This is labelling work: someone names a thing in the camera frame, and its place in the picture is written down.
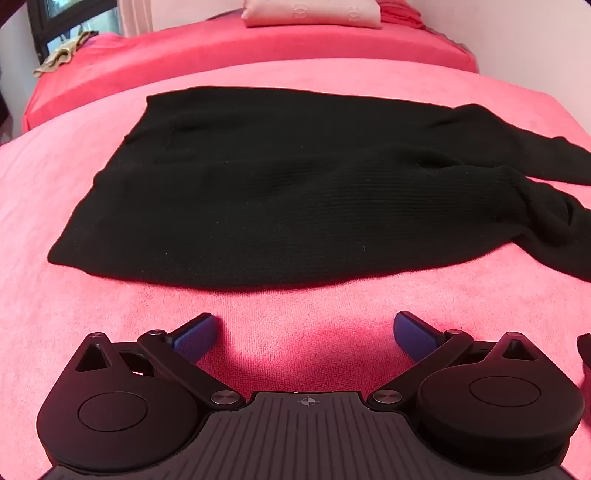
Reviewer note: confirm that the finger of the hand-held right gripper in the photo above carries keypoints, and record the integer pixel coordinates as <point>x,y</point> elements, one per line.
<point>585,350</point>

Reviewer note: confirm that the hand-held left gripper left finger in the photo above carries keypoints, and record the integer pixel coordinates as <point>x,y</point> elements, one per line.
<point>196,338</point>

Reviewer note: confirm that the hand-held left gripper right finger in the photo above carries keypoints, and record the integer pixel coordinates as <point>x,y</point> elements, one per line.
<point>414,334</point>

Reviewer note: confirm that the black knit pants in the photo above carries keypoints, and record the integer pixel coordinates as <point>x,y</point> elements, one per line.
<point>277,184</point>

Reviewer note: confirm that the bed with red sheet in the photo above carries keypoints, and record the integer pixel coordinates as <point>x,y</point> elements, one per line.
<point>184,50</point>

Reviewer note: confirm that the yellowish crumpled cloth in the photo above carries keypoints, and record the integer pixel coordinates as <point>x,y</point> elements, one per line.
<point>60,56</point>

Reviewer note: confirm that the red ruffled pillow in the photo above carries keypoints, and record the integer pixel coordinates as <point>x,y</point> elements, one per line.
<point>399,13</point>

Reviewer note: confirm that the pale pink curtain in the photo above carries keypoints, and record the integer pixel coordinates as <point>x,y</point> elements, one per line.
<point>135,16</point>

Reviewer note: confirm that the dark framed window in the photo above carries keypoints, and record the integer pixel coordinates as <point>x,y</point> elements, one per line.
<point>92,19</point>

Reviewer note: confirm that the cream embossed pillow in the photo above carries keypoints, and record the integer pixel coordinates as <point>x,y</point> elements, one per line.
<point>314,13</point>

